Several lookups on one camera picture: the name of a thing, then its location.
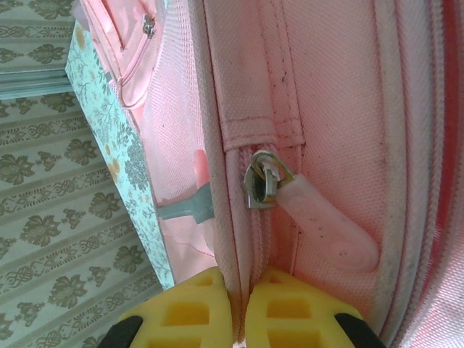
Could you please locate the pink student backpack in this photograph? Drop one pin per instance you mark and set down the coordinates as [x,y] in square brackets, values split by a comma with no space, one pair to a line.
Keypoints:
[326,108]

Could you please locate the aluminium frame post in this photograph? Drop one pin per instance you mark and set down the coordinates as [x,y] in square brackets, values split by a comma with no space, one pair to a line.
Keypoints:
[32,83]

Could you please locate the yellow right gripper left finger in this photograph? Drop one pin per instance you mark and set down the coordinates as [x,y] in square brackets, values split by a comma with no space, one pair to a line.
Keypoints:
[188,311]

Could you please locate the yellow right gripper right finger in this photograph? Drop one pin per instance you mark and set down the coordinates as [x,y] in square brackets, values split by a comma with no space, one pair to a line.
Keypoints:
[297,311]

